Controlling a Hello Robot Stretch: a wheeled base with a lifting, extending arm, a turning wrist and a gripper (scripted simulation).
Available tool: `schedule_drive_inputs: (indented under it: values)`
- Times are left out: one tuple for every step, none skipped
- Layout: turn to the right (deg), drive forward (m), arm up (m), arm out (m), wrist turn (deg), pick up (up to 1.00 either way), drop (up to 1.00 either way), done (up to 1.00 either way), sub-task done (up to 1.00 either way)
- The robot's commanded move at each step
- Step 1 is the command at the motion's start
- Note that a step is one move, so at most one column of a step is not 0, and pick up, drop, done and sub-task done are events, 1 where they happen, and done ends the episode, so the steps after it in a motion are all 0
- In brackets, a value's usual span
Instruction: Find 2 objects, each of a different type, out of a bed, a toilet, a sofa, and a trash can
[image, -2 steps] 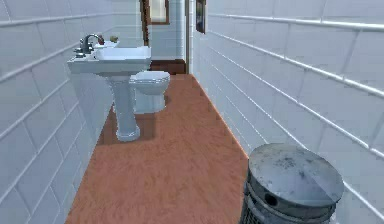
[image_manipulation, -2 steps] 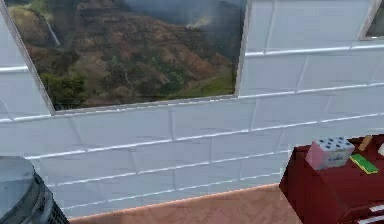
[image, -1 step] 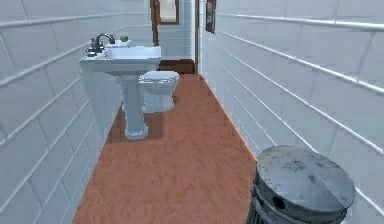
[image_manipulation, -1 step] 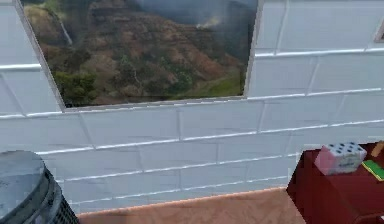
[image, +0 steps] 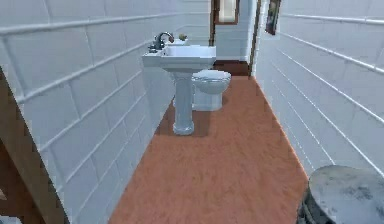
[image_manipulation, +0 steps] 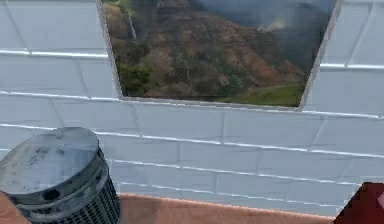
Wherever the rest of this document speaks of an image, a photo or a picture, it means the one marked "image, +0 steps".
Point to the small olive round object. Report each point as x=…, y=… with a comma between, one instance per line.
x=182, y=36

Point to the white toilet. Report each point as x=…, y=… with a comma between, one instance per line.
x=210, y=83

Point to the white pedestal sink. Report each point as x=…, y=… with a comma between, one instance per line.
x=182, y=60

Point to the dark framed wall picture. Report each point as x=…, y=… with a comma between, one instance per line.
x=272, y=16

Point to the dark metal faucet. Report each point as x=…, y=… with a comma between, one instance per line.
x=160, y=40

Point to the brown wooden door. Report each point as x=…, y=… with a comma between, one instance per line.
x=23, y=166

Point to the grey metal trash can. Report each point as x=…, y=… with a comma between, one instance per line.
x=346, y=196

